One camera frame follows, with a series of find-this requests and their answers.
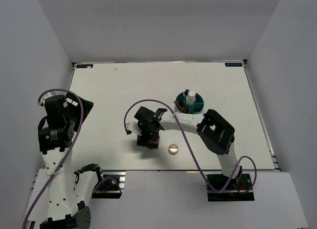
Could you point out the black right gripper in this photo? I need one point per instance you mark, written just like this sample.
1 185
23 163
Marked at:
142 141

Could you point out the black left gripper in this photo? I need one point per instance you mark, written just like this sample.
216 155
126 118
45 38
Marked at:
77 108

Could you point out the round beige eyeshadow compact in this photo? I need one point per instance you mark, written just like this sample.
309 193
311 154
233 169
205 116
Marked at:
173 149

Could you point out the square eyeshadow palette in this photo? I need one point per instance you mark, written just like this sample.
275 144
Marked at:
152 143

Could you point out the red lip gloss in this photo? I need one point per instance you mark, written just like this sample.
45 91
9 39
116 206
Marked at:
180 107

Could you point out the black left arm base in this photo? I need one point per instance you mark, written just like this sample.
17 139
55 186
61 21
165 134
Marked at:
110 188

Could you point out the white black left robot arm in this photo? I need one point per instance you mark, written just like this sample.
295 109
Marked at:
70 189

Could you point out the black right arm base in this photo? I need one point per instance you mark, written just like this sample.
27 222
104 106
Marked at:
235 191

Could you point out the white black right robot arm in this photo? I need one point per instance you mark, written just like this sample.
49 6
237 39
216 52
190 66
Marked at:
215 132

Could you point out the dark table logo sticker left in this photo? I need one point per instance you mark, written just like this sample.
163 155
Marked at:
78 66

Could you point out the dark table logo sticker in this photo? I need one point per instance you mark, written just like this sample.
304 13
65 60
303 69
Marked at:
233 64
78 66

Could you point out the teal round organizer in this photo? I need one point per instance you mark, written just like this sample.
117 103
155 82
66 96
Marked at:
196 108

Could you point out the dark table logo sticker right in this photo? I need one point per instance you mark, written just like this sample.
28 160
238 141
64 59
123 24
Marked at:
233 64

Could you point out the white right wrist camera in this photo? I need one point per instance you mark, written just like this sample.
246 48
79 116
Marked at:
132 127

